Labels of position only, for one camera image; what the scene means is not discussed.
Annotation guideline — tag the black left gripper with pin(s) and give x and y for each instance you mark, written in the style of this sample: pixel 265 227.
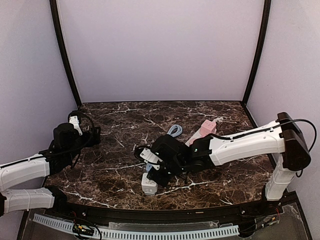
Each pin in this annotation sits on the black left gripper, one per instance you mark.
pixel 94 135

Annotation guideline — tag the blue power strip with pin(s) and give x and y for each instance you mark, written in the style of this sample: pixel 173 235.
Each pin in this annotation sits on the blue power strip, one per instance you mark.
pixel 148 167

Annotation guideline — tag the white cube socket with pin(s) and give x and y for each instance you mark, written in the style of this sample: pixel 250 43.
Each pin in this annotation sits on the white cube socket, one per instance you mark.
pixel 149 187

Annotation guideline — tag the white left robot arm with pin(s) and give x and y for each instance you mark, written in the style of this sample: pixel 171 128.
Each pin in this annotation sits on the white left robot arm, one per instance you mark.
pixel 24 170

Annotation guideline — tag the white slotted cable duct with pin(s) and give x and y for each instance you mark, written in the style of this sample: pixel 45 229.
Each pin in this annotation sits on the white slotted cable duct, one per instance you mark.
pixel 134 231

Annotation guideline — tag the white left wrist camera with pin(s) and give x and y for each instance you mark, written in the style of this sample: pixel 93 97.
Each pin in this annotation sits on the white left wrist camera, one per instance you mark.
pixel 75 121

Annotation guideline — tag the small circuit board left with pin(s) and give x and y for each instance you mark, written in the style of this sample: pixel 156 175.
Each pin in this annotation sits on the small circuit board left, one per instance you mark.
pixel 82 230

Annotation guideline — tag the left black frame post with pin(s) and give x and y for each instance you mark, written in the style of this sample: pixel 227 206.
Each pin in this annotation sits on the left black frame post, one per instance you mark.
pixel 63 51

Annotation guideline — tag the pink cube socket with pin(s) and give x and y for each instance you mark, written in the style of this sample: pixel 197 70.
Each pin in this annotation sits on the pink cube socket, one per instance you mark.
pixel 208 127

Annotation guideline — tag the black frame post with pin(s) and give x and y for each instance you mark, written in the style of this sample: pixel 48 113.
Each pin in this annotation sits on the black frame post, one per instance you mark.
pixel 258 51
pixel 63 51

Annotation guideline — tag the right black frame post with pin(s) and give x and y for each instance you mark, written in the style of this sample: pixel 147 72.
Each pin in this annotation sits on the right black frame post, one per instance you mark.
pixel 258 51

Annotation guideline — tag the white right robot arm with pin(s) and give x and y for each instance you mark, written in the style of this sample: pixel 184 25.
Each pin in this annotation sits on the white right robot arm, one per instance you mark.
pixel 281 136

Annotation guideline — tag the black front rail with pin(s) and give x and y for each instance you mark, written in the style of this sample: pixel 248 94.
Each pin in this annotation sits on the black front rail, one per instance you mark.
pixel 237 213

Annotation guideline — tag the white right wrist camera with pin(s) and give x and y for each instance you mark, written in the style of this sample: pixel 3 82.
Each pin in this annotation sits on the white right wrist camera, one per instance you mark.
pixel 151 158

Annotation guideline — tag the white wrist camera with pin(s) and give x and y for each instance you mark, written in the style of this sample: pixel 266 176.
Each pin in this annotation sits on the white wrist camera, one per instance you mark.
pixel 75 121
pixel 151 158

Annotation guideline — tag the white multicolour power strip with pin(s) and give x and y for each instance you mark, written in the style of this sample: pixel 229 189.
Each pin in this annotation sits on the white multicolour power strip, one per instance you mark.
pixel 194 137

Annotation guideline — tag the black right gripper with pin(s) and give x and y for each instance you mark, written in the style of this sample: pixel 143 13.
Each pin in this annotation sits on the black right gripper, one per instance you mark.
pixel 163 175

